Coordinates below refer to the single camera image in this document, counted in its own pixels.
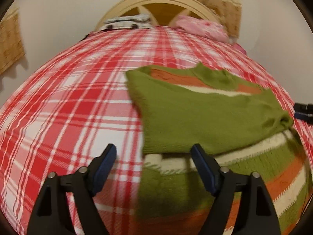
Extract green striped knit sweater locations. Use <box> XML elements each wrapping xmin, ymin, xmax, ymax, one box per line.
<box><xmin>126</xmin><ymin>64</ymin><xmax>312</xmax><ymax>234</ymax></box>

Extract pink cloth beside bed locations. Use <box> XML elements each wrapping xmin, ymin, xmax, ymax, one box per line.
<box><xmin>232</xmin><ymin>43</ymin><xmax>247</xmax><ymax>55</ymax></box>

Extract red plaid bed sheet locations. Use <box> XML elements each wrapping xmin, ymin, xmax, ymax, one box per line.
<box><xmin>1</xmin><ymin>27</ymin><xmax>312</xmax><ymax>234</ymax></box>

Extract pink floral pillow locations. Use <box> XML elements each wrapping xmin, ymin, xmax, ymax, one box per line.
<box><xmin>174</xmin><ymin>15</ymin><xmax>229</xmax><ymax>43</ymax></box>

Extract cream wooden headboard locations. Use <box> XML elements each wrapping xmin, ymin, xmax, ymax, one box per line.
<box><xmin>95</xmin><ymin>0</ymin><xmax>222</xmax><ymax>31</ymax></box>

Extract beige curtain left window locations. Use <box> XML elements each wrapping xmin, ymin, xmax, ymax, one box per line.
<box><xmin>0</xmin><ymin>3</ymin><xmax>25</xmax><ymax>74</ymax></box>

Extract grey white folded bedding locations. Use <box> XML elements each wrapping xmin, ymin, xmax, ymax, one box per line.
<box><xmin>99</xmin><ymin>14</ymin><xmax>153</xmax><ymax>31</ymax></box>

